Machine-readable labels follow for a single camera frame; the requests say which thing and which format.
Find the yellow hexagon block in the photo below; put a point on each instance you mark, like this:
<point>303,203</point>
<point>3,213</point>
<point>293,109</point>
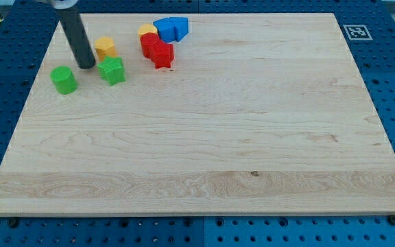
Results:
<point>105,46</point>

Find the wooden board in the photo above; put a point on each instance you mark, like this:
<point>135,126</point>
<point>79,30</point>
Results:
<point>259,114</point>

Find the red star block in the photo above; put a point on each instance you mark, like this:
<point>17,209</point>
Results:
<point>162,54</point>

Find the red cylinder block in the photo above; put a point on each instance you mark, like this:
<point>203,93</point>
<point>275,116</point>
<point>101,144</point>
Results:
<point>147,41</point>

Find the blue pentagon block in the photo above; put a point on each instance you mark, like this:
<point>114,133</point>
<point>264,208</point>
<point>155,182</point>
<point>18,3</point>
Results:
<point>181,27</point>

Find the green star block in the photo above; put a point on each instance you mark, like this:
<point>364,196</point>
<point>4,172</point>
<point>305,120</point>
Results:
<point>111,69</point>

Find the blue cube block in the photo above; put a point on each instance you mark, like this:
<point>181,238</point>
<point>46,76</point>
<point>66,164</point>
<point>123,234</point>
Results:
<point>166,30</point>

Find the yellow rounded block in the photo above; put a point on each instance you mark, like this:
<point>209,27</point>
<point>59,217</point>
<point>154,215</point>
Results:
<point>147,28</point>

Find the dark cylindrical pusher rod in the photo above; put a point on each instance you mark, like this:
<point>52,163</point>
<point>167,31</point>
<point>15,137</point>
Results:
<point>75,33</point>

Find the green cylinder block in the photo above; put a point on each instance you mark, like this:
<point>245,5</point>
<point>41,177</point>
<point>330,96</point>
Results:
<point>63,80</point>

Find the white fiducial marker tag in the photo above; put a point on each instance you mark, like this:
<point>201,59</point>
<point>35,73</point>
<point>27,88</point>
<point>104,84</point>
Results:
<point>357,32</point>

